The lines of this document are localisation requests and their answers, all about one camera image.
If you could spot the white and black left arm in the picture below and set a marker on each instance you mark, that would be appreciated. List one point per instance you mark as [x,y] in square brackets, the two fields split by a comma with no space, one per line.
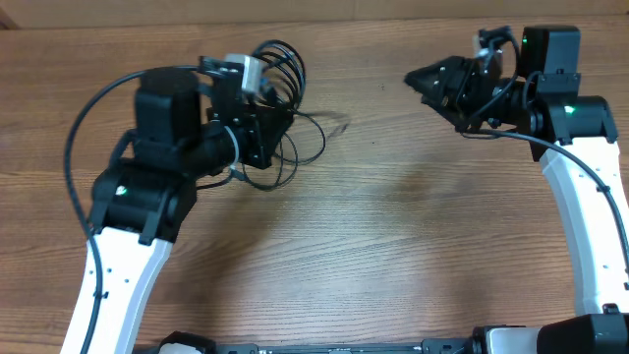
[185,130]

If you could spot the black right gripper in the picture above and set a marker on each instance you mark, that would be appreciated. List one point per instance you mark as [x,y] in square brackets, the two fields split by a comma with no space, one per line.
[448,74]

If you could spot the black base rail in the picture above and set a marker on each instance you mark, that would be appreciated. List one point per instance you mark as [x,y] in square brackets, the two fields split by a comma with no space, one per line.
[504,340]

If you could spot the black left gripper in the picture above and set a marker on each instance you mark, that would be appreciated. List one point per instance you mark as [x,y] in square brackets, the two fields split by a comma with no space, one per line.
[257,120]

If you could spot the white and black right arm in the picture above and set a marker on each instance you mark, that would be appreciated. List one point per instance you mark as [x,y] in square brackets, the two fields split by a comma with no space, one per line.
[527,89]

